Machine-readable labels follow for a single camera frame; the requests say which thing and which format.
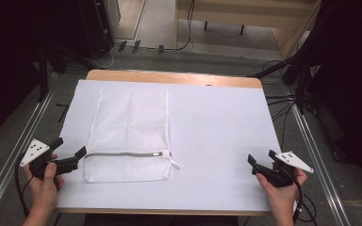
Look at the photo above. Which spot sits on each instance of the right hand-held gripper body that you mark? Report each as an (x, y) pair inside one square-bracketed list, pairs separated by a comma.
[(278, 175)]

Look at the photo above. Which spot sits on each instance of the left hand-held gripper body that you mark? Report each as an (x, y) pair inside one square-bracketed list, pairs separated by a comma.
[(63, 165)]

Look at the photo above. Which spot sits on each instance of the white mesh laundry bag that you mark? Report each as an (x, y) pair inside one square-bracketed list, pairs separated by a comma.
[(128, 132)]

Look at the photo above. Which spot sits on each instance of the person's right hand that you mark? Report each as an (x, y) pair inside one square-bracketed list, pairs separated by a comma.
[(281, 196)]

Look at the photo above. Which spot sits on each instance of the person's left hand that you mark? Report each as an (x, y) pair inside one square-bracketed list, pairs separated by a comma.
[(44, 191)]

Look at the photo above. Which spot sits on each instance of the white table mat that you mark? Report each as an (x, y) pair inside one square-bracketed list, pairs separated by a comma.
[(213, 135)]

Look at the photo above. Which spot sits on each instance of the black metal stand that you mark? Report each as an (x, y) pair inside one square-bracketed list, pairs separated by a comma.
[(301, 84), (43, 73)]

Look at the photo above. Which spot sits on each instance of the black curtain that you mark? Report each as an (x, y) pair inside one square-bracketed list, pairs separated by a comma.
[(348, 78), (6, 62)]

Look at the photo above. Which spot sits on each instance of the person's dark lap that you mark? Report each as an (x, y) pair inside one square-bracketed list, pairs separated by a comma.
[(160, 220)]

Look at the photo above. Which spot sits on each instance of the wooden table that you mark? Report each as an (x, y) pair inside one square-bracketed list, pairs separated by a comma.
[(169, 77)]

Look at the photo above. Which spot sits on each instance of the black cabinet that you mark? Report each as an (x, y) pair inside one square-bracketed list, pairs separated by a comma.
[(95, 28)]

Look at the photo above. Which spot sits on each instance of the light wooden furniture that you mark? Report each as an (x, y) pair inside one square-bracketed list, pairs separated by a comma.
[(245, 14)]

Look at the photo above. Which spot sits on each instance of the aluminium floor rail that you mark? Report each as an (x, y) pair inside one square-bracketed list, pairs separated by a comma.
[(15, 153), (320, 169)]

